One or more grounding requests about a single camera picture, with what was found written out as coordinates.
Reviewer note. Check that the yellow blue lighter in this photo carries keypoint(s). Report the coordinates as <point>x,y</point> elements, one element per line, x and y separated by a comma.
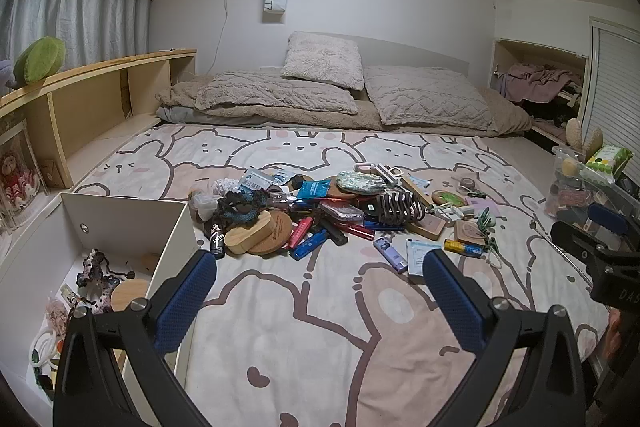
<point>462,247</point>

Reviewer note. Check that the green wet wipes pack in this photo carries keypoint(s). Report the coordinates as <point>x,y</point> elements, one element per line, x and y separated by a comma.
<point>607,161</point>

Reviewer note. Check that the pink scrunchie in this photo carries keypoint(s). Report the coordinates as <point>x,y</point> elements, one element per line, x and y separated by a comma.
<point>57,314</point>

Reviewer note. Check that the shiny blue lighter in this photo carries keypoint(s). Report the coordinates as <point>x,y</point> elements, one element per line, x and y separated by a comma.
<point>307,246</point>

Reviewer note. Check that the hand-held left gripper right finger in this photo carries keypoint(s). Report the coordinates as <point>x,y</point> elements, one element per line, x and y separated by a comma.
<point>455,307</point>

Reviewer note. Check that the tape roll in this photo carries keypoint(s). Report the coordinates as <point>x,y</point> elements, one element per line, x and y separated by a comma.
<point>468,182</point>

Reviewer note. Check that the black white scrunchie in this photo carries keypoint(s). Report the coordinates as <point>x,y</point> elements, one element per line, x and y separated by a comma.
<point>97,277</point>

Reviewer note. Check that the dark blue scrunchie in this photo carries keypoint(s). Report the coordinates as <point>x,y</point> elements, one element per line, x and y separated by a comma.
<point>240,207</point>

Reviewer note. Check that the round green wooden mirror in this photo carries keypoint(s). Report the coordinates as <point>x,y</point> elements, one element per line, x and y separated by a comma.
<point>446,198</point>

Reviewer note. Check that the quilted beige pillow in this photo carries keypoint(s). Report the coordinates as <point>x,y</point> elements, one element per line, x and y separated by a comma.
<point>275,94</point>
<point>425,97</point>

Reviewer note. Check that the clear plastic case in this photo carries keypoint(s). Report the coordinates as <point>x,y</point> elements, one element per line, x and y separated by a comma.
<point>342,211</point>

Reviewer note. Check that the dark blue lighter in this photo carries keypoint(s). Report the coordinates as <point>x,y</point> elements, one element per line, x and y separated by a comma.
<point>377,224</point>

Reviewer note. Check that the round wooden lid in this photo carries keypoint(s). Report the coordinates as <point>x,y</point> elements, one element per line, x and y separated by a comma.
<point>131,297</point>

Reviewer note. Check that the light blue sachet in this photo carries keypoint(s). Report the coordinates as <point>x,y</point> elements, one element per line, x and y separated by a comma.
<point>422,257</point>

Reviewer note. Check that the fluffy beige pillow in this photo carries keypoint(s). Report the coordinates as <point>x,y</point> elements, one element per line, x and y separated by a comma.
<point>322,59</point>

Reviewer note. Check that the blue foil packet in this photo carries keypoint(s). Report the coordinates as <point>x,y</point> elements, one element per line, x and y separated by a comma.
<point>312,189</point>

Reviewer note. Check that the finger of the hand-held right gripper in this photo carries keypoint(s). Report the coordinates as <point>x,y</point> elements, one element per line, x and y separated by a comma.
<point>575,244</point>
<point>607,217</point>

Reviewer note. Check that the brown hair claw clip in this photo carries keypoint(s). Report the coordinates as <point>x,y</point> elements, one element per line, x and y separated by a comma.
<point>397,207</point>

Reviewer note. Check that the oval wooden box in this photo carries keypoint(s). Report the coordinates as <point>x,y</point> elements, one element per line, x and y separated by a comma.
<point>242,237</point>

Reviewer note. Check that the green clothespin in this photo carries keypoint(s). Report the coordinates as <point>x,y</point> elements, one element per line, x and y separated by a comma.
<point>484,223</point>
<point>492,244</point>

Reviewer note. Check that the round wooden box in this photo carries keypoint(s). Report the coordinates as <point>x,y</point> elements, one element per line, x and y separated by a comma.
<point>275,234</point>

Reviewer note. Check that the pale blue curtain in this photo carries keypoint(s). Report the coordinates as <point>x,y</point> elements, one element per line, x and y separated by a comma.
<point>75,27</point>

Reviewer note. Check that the white storage box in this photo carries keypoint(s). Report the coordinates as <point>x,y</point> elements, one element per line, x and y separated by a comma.
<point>125,222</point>

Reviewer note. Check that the green patterned pouch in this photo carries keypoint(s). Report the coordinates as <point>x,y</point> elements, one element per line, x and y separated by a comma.
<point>359,183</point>

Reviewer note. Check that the green plush toy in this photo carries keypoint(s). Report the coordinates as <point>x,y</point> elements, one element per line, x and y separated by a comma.
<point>40,59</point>

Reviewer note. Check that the pile of clothes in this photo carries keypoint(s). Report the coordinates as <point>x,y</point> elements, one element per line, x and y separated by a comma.
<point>535,82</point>

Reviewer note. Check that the white comb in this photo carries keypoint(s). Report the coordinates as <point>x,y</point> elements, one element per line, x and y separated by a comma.
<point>385,174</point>

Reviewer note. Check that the beige loofah sponge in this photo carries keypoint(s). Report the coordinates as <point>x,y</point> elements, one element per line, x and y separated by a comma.
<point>575,134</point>

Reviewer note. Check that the white lace scrunchie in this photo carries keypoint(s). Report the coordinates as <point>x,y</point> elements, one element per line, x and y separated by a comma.
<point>227,187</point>

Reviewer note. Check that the wooden stick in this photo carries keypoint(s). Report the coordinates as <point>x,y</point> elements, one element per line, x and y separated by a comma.
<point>417,189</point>

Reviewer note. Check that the clear plastic bin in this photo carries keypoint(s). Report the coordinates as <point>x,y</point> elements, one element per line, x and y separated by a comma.
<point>575,192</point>

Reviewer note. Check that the white headboard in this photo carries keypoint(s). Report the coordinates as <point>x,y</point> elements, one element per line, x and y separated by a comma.
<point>415,52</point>

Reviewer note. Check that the lilac card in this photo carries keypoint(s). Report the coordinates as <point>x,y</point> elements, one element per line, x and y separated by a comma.
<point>487,207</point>

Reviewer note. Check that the printed blanket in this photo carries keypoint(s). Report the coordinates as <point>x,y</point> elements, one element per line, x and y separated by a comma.
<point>310,332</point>

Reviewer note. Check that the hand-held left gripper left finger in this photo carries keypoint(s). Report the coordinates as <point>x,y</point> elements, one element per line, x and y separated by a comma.
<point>185,302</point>

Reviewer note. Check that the white wall cabinet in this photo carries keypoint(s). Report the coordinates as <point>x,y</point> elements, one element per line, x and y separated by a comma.
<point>537,52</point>

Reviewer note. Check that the red lighter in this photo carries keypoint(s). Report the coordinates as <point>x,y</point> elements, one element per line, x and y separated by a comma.
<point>300,234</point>

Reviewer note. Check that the square wooden box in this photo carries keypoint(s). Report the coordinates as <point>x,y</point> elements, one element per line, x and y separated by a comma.
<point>471,231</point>

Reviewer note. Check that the plush monkey in clear box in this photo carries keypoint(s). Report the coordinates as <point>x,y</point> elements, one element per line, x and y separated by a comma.
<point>17,182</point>

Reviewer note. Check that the wooden shelf unit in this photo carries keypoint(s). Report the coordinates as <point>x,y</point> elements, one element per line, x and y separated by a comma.
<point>90,107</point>

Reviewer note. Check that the black lighter white print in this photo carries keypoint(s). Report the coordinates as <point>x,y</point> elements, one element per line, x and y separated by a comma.
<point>216,239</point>

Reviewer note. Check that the square wooden coaster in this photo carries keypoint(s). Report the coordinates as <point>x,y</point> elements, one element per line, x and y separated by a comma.
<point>430,226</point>

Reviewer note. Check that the purple lighter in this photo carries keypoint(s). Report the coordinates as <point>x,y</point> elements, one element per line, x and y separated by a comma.
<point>390,254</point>

